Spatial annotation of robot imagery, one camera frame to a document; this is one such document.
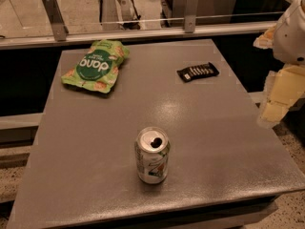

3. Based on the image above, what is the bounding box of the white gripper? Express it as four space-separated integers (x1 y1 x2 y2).
254 0 305 128

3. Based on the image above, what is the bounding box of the green rice chip bag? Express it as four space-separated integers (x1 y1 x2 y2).
61 40 130 94

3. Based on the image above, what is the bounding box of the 7up soda can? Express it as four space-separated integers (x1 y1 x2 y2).
134 127 171 184

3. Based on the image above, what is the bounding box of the black snack bar wrapper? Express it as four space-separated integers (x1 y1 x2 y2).
177 62 219 82

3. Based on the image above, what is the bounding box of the right metal rail bracket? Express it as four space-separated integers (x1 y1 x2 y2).
184 0 198 33

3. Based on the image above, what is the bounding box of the metal rail bracket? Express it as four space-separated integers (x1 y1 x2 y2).
42 0 69 41
184 0 198 33

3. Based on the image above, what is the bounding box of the left metal rail bracket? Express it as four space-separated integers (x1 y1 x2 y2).
42 0 69 41

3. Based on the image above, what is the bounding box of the horizontal metal rail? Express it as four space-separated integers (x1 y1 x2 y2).
0 21 275 50

